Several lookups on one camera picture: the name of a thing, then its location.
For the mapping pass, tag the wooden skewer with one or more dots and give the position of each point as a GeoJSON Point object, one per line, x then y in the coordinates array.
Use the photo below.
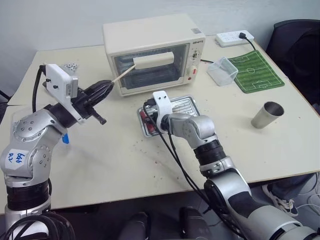
{"type": "Point", "coordinates": [123, 73]}

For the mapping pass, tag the black office chair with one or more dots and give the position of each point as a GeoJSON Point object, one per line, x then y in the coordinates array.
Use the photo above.
{"type": "Point", "coordinates": [297, 55]}

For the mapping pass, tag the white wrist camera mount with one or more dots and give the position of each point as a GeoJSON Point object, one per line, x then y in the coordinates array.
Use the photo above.
{"type": "Point", "coordinates": [163, 105]}
{"type": "Point", "coordinates": [58, 79]}

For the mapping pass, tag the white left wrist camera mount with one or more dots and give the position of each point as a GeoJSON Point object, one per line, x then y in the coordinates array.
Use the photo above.
{"type": "Point", "coordinates": [58, 79]}

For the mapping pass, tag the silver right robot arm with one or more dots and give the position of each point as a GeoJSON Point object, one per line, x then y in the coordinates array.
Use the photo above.
{"type": "Point", "coordinates": [197, 127]}

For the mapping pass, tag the clear plastic container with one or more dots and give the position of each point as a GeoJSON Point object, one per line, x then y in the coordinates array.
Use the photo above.
{"type": "Point", "coordinates": [222, 72]}

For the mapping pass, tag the stainless steel cup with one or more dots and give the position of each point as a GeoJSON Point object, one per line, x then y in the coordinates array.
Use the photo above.
{"type": "Point", "coordinates": [267, 116]}

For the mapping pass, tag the red sausage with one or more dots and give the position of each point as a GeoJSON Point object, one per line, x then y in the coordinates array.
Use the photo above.
{"type": "Point", "coordinates": [151, 128]}
{"type": "Point", "coordinates": [143, 115]}

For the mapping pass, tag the cream toaster oven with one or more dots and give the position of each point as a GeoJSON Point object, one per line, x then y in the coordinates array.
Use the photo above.
{"type": "Point", "coordinates": [155, 37]}

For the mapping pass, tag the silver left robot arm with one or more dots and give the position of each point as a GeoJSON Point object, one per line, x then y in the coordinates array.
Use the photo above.
{"type": "Point", "coordinates": [30, 127]}

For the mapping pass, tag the small soccer pattern piece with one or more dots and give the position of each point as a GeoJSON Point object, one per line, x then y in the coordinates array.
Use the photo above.
{"type": "Point", "coordinates": [71, 66]}

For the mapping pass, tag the blue tag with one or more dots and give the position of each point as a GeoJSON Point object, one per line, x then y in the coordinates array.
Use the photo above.
{"type": "Point", "coordinates": [66, 139]}

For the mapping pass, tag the white power strip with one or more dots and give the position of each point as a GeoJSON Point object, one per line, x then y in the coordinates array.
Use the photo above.
{"type": "Point", "coordinates": [230, 38]}

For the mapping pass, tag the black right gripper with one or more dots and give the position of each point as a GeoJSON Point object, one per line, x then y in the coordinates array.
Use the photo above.
{"type": "Point", "coordinates": [150, 105]}

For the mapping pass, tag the green soccer field mat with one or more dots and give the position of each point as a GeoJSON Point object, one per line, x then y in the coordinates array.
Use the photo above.
{"type": "Point", "coordinates": [257, 72]}

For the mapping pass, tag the ribbed metal tray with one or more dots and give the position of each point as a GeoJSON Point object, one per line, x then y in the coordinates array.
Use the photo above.
{"type": "Point", "coordinates": [183, 106]}

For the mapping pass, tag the dark rounded shape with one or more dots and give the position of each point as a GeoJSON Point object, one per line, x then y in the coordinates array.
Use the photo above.
{"type": "Point", "coordinates": [193, 223]}
{"type": "Point", "coordinates": [137, 226]}

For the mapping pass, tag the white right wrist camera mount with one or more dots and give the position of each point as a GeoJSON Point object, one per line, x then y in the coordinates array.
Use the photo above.
{"type": "Point", "coordinates": [163, 105]}

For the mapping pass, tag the person's leg in jeans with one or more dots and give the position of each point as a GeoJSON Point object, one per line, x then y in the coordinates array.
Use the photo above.
{"type": "Point", "coordinates": [292, 187]}

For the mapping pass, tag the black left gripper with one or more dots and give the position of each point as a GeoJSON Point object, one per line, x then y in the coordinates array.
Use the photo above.
{"type": "Point", "coordinates": [83, 106]}

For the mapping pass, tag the white and black sneaker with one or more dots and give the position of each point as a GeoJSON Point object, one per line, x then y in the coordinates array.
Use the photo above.
{"type": "Point", "coordinates": [281, 200]}

